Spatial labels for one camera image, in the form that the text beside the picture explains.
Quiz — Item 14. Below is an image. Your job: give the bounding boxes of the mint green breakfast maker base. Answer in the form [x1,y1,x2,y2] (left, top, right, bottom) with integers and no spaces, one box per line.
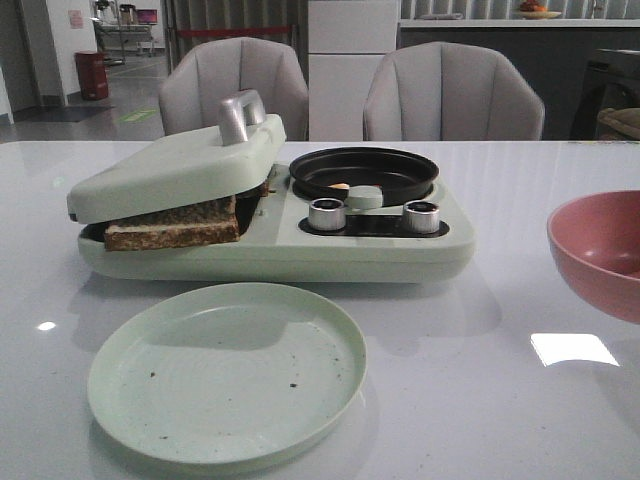
[77,164,475,283]

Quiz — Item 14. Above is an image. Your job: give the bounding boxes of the white refrigerator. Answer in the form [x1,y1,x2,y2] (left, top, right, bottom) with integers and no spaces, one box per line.
[308,1,400,141]

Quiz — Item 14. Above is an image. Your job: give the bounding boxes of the black round frying pan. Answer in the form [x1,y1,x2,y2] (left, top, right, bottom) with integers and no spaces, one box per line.
[289,146,439,207]

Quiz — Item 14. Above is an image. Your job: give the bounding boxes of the white bread slice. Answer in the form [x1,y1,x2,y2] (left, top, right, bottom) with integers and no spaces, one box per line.
[104,195,240,251]
[258,169,277,197]

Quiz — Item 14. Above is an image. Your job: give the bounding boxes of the left silver control knob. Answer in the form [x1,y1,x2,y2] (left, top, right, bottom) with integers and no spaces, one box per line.
[307,197,346,232]

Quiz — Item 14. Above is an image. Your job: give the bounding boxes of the left grey upholstered chair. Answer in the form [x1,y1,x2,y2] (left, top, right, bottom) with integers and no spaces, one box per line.
[159,37,309,141]

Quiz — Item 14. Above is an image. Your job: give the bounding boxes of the pink plastic bowl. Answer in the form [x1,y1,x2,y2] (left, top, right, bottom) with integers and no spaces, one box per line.
[547,190,639,324]

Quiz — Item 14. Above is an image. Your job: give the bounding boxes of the fruit plate on counter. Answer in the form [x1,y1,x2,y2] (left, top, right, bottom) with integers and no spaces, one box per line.
[515,0,562,20]

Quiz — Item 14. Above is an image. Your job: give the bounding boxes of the grey upholstered chair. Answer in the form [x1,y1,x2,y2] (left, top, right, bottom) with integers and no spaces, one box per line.
[159,37,309,141]
[362,42,545,141]

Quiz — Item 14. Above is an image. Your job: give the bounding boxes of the right silver control knob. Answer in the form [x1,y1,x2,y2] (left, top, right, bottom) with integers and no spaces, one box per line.
[401,200,440,235]

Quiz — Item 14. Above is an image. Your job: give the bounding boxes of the orange shrimp piece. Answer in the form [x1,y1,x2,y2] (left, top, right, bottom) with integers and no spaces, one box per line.
[328,183,350,190]

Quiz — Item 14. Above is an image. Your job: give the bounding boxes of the mint green sandwich maker lid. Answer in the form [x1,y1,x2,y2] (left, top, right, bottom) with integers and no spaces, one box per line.
[67,102,286,224]

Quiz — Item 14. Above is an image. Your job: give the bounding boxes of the silver control knob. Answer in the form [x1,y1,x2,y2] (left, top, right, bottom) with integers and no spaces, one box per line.
[401,200,440,235]
[307,197,346,232]

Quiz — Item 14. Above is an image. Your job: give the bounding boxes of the red belt barrier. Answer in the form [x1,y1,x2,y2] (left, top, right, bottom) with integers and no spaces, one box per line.
[176,25,294,38]

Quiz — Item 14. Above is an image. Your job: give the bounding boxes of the right grey upholstered chair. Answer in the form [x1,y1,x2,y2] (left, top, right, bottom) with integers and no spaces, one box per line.
[362,42,545,141]

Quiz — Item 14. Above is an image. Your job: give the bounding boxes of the mint green round plate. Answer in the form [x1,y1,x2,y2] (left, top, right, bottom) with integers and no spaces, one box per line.
[87,283,366,470]

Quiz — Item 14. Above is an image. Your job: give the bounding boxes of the grey kitchen counter cabinet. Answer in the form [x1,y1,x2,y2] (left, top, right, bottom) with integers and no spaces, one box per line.
[398,19,639,140]

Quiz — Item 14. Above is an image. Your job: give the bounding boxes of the red trash bin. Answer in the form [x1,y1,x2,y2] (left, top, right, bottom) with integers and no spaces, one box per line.
[74,51,109,100]

